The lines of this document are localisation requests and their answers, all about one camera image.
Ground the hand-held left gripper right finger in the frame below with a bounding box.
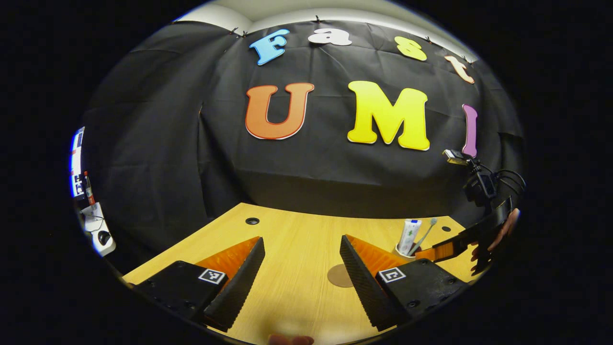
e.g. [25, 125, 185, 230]
[339, 234, 470, 332]

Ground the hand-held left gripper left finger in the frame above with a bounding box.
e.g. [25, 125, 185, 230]
[133, 236, 266, 332]

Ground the pale green toothbrush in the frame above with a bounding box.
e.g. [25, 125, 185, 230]
[409, 218, 438, 254]

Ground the round brown coaster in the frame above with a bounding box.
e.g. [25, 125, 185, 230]
[327, 264, 355, 288]

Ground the white toothpaste tube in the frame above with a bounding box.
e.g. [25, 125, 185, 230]
[397, 219, 422, 256]

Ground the beige cup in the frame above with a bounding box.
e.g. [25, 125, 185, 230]
[395, 243, 422, 259]

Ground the wooden desktop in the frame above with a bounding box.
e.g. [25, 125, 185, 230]
[122, 202, 484, 345]

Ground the black backdrop cloth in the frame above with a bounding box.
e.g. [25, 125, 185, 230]
[79, 19, 525, 262]

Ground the white side desk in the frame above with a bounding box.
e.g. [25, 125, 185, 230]
[79, 202, 117, 257]

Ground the computer monitor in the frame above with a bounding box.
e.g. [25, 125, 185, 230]
[69, 126, 87, 199]

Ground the black cable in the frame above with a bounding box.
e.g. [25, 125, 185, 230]
[496, 169, 527, 193]

